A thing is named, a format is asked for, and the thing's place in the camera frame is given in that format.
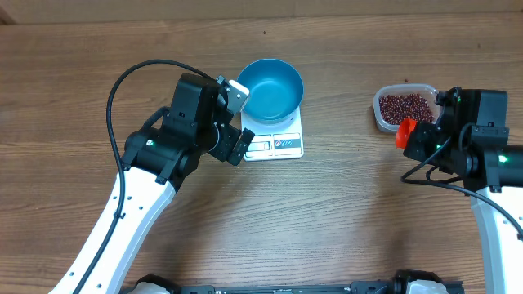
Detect orange measuring scoop blue handle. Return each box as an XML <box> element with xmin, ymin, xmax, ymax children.
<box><xmin>395</xmin><ymin>118</ymin><xmax>418</xmax><ymax>149</ymax></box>

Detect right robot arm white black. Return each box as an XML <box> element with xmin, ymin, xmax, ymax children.
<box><xmin>396</xmin><ymin>87</ymin><xmax>522</xmax><ymax>293</ymax></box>

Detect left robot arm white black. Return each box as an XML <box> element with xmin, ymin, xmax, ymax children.
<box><xmin>52</xmin><ymin>73</ymin><xmax>254</xmax><ymax>293</ymax></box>

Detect white digital kitchen scale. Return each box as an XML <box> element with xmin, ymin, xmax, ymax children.
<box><xmin>241</xmin><ymin>109</ymin><xmax>304</xmax><ymax>162</ymax></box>

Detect teal metal bowl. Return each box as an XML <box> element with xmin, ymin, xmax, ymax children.
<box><xmin>237</xmin><ymin>59</ymin><xmax>305</xmax><ymax>124</ymax></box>

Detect red beans in container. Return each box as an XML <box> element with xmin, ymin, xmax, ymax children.
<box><xmin>378</xmin><ymin>93</ymin><xmax>435</xmax><ymax>125</ymax></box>

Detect clear plastic container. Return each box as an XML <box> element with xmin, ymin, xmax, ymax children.
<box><xmin>373</xmin><ymin>83</ymin><xmax>440</xmax><ymax>133</ymax></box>

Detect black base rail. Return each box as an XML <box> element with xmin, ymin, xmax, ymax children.
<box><xmin>120</xmin><ymin>269</ymin><xmax>465</xmax><ymax>294</ymax></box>

